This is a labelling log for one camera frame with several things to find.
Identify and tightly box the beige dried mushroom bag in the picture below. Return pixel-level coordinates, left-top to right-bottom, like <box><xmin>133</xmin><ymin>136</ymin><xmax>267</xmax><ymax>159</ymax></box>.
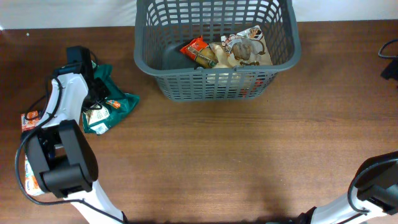
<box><xmin>208</xmin><ymin>25</ymin><xmax>274</xmax><ymax>88</ymax></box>

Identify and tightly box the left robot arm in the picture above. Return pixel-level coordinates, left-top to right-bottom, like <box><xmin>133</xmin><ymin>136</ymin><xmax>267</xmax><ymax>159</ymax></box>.
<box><xmin>16</xmin><ymin>45</ymin><xmax>128</xmax><ymax>223</ymax></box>

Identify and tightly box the multicolour tissue pack bundle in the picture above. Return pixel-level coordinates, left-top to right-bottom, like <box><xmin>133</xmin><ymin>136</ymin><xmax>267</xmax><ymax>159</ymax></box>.
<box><xmin>21</xmin><ymin>111</ymin><xmax>44</xmax><ymax>196</ymax></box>

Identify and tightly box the green food pouch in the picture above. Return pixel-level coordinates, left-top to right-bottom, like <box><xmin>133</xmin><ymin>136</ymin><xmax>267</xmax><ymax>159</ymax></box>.
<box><xmin>81</xmin><ymin>62</ymin><xmax>140</xmax><ymax>135</ymax></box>

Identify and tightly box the orange spaghetti pasta package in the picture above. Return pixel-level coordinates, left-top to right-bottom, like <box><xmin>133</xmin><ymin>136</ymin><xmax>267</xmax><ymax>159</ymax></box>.
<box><xmin>179</xmin><ymin>35</ymin><xmax>265</xmax><ymax>97</ymax></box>

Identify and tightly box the black cable at table edge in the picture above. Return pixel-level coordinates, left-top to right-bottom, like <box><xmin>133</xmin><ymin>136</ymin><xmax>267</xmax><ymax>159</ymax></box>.
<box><xmin>377</xmin><ymin>38</ymin><xmax>398</xmax><ymax>82</ymax></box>

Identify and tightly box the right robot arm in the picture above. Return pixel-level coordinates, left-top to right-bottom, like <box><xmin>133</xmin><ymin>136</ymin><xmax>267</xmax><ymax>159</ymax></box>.
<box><xmin>293</xmin><ymin>151</ymin><xmax>397</xmax><ymax>224</ymax></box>

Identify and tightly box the grey plastic lattice basket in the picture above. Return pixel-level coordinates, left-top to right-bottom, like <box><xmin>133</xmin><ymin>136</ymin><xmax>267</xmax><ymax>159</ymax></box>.
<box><xmin>134</xmin><ymin>0</ymin><xmax>301</xmax><ymax>101</ymax></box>

